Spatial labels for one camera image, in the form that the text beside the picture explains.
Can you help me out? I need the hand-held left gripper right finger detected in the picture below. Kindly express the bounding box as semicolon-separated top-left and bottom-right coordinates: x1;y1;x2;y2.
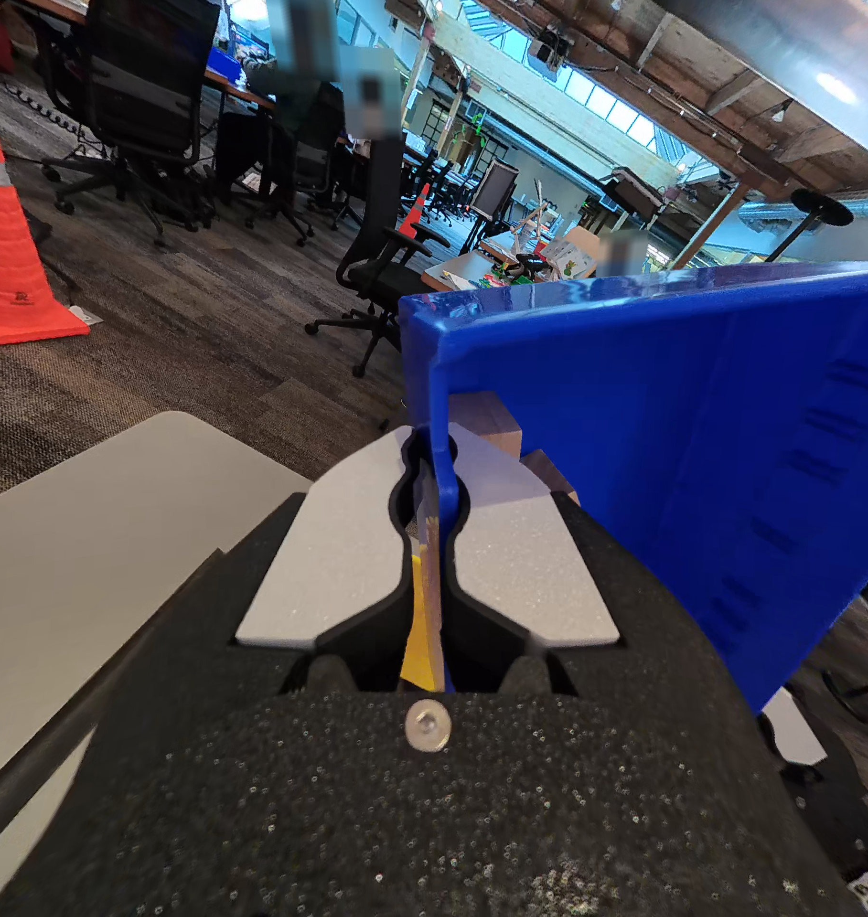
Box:
444;423;621;693

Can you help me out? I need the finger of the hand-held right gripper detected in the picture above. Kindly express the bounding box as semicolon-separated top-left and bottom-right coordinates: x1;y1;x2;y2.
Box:
760;686;829;768

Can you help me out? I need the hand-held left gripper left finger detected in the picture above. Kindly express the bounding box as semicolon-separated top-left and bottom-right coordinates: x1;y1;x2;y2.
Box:
235;426;415;692

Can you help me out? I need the yellow plastic bin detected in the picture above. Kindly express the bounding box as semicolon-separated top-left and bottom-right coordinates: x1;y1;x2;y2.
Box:
399;552;448;694

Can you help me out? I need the pile of wooden coloured cubes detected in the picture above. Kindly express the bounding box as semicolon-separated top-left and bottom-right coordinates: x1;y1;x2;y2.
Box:
448;390;581;506

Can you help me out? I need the blue plastic bin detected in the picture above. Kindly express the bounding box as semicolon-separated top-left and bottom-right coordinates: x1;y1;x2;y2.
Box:
398;261;868;717

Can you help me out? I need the black office chair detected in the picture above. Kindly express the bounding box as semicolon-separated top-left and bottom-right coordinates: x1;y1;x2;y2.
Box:
305;132;452;379
43;0;223;248

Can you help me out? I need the wooden office desk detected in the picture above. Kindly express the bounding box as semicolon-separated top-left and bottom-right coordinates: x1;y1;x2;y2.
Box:
421;247;528;293

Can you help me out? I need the wooden document holder stand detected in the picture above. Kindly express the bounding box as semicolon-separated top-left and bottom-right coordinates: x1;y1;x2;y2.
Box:
541;225;600;280

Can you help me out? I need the orange traffic cone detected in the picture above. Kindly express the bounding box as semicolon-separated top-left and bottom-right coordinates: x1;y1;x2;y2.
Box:
398;182;432;241
0;72;91;348

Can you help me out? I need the silver ventilation duct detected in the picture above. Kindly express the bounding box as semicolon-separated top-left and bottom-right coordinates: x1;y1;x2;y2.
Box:
738;197;868;224

